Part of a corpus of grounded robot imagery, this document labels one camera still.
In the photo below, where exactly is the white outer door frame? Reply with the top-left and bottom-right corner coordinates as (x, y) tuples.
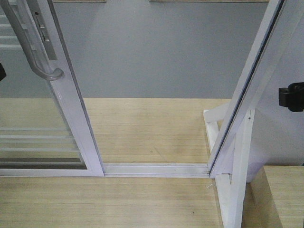
(0, 0), (304, 179)

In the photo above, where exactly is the grey door handle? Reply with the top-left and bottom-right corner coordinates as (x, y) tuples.
(0, 0), (64, 81)

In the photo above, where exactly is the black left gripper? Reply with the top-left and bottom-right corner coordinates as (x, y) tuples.
(0, 63), (6, 81)

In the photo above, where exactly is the white wooden support brace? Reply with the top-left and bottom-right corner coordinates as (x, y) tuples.
(203, 102), (255, 228)

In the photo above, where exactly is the wooden platform base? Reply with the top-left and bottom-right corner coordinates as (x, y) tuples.
(0, 98), (226, 228)

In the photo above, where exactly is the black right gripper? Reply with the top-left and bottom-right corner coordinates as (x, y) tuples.
(278, 82), (304, 112)

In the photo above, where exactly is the grey door lock plate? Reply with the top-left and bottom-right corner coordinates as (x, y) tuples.
(26, 0), (57, 60)

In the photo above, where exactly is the white sliding glass door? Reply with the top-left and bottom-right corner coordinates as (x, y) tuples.
(0, 0), (105, 177)

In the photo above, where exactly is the light wooden box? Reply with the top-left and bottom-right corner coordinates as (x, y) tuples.
(250, 166), (304, 228)

